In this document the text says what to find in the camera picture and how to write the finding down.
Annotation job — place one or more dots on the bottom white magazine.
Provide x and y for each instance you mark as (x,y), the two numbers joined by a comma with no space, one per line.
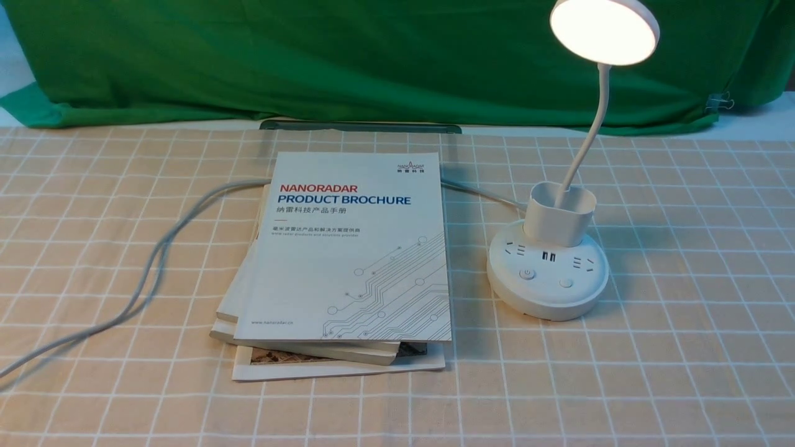
(256,365)

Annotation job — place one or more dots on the green backdrop cloth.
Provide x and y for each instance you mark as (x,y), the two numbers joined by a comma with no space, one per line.
(450,62)

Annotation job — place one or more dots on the white Nanoradar product brochure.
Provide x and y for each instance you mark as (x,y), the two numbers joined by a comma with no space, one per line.
(352,246)

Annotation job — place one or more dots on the white desk lamp with sockets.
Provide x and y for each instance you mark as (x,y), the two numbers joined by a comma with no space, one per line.
(546,265)

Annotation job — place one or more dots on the middle white book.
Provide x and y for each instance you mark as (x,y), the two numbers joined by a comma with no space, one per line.
(241,289)

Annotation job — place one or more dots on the dark flat bar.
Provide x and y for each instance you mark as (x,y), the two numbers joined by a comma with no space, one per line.
(371,127)

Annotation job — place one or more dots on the metal binder clip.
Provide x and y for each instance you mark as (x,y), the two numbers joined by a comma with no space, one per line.
(719,102)

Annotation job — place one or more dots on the beige checkered tablecloth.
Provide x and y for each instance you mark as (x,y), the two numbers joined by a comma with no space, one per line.
(690,345)

